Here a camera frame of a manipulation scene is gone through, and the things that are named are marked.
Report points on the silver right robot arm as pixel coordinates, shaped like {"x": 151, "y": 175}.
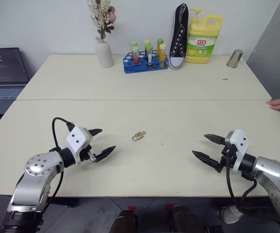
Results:
{"x": 273, "y": 174}

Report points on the yellow detergent pump bottle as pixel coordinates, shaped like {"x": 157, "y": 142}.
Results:
{"x": 202, "y": 41}

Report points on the yellow-capped tube with orange liquid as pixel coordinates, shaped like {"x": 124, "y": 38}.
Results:
{"x": 163, "y": 55}

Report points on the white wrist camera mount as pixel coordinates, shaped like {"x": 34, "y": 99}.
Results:
{"x": 78, "y": 138}
{"x": 240, "y": 143}

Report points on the small brass padlock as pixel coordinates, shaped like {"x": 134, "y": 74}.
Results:
{"x": 138, "y": 136}

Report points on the small red piece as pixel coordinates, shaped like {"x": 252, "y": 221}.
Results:
{"x": 169, "y": 206}
{"x": 131, "y": 208}

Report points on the silver metal cup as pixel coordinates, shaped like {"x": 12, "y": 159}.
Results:
{"x": 234, "y": 59}

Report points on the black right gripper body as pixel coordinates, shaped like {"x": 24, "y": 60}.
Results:
{"x": 228, "y": 155}

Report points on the green-capped tube with orange liquid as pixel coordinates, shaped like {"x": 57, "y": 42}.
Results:
{"x": 160, "y": 44}

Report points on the white ceramic vase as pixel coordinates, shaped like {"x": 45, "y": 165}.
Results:
{"x": 104, "y": 54}

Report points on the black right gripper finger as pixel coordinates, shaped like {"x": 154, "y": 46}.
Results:
{"x": 206, "y": 159}
{"x": 215, "y": 139}

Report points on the green-capped empty tube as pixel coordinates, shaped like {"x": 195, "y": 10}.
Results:
{"x": 133, "y": 44}

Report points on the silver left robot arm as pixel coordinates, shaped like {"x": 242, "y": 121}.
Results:
{"x": 36, "y": 167}

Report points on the dried flower bouquet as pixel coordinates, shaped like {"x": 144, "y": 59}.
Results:
{"x": 101, "y": 17}

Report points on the green-capped tube with white label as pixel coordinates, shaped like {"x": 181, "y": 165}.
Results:
{"x": 150, "y": 57}

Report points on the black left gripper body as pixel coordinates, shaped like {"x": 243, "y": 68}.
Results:
{"x": 84, "y": 155}

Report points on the dark rounded shape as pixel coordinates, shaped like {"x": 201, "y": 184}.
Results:
{"x": 124, "y": 222}
{"x": 186, "y": 221}

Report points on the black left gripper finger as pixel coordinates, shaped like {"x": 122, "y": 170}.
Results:
{"x": 105, "y": 153}
{"x": 95, "y": 132}

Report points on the blue test tube rack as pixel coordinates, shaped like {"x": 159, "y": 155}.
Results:
{"x": 130, "y": 68}

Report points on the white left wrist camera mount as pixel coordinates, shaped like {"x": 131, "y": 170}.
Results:
{"x": 78, "y": 138}

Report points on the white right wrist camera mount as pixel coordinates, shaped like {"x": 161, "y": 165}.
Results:
{"x": 240, "y": 143}

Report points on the green-capped tube with red liquid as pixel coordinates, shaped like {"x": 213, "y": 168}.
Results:
{"x": 135, "y": 55}

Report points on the grey laptop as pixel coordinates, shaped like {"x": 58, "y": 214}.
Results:
{"x": 4, "y": 70}

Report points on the black canvas sneaker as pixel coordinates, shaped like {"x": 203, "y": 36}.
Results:
{"x": 179, "y": 41}

